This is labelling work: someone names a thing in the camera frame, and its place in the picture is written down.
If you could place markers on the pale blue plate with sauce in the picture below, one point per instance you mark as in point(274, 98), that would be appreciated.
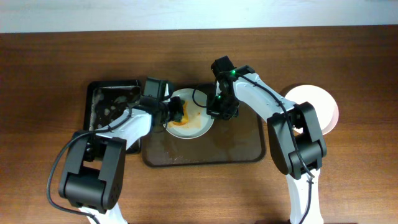
point(198, 121)

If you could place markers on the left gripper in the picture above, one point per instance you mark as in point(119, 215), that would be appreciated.
point(176, 109)

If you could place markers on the black rectangular tray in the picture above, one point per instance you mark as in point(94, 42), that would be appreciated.
point(106, 101)

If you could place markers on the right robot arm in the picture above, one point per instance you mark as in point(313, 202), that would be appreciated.
point(297, 145)

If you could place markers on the pink plate with sauce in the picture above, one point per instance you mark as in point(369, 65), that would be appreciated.
point(325, 105)

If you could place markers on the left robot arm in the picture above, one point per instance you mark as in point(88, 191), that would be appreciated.
point(93, 173)

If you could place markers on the green and orange sponge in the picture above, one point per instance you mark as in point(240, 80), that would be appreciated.
point(184, 120)

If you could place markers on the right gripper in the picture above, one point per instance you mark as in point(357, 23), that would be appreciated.
point(222, 111)

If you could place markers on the brown serving tray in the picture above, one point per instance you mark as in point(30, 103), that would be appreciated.
point(240, 139)

